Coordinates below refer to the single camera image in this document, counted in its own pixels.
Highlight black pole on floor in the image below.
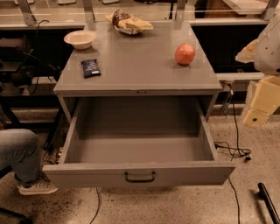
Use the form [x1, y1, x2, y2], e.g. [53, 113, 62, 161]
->
[257, 183, 280, 224]

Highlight dark machinery at left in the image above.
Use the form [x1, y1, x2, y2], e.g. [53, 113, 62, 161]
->
[0, 19, 63, 97]

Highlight black floor cable centre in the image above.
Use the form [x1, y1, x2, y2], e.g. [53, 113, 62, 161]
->
[88, 187, 102, 224]

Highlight person's leg in jeans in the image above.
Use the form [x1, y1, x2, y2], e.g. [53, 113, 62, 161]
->
[0, 129, 41, 188]

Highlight black floor cable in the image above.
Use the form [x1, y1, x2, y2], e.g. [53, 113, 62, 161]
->
[88, 187, 102, 224]
[213, 84, 252, 224]

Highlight white bowl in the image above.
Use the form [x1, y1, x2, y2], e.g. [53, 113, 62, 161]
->
[64, 30, 96, 50]

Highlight open grey top drawer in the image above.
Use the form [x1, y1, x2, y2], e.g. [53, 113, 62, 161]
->
[43, 96, 235, 188]

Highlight red apple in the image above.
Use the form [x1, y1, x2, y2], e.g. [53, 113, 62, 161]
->
[175, 43, 195, 66]

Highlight white sneaker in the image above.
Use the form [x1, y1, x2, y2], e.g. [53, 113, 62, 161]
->
[17, 179, 58, 196]

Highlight crumpled chip bag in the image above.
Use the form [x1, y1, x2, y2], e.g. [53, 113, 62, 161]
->
[105, 9, 153, 35]

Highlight black drawer handle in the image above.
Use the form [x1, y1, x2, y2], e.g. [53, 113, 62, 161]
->
[124, 171, 156, 184]

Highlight black floor cable right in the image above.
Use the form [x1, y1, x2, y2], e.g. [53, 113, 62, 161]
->
[213, 84, 252, 224]

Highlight black chair base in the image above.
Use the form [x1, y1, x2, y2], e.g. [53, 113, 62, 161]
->
[0, 166, 33, 224]

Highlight grey cabinet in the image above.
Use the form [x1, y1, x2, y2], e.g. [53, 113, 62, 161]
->
[54, 20, 221, 120]

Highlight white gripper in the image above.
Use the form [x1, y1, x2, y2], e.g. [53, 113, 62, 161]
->
[235, 15, 280, 128]

